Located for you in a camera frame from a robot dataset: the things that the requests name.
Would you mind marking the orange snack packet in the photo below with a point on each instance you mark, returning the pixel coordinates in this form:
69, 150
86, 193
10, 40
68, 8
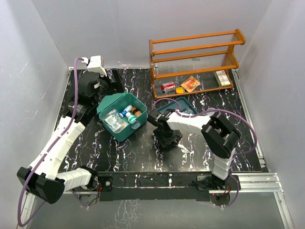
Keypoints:
190, 84

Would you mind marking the red white medicine box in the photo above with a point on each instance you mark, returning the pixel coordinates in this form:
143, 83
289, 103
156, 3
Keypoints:
168, 87

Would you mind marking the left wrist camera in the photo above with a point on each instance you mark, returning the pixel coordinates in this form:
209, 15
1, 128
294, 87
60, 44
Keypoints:
95, 64

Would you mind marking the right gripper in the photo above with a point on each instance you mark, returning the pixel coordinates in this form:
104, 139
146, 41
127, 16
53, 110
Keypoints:
176, 135

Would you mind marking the blue divided tray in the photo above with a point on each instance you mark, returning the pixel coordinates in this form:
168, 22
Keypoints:
182, 102

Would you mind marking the wooden shelf rack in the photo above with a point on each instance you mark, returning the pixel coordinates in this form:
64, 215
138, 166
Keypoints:
176, 59

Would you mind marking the small black scissors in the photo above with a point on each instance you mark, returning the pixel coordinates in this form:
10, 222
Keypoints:
183, 148

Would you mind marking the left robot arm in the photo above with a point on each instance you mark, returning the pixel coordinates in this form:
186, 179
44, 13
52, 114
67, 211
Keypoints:
54, 148

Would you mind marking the brown medicine bottle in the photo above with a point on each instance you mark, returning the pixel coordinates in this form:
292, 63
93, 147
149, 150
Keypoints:
136, 112

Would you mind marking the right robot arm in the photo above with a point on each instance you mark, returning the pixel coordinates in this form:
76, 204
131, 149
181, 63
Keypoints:
220, 135

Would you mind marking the clear bag of plasters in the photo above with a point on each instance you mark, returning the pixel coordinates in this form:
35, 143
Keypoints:
114, 121

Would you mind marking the white spray bottle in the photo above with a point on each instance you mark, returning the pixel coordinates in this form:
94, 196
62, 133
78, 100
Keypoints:
130, 117

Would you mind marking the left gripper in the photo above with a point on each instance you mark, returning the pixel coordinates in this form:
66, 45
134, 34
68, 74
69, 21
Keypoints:
119, 82

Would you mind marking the yellow tape measure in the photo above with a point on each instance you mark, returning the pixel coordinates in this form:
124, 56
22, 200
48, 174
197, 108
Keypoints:
179, 90

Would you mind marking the white green medicine box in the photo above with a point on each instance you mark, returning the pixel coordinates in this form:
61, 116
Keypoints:
222, 78

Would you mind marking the blue white bandage roll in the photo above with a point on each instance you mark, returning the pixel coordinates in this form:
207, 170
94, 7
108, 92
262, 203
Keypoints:
125, 110

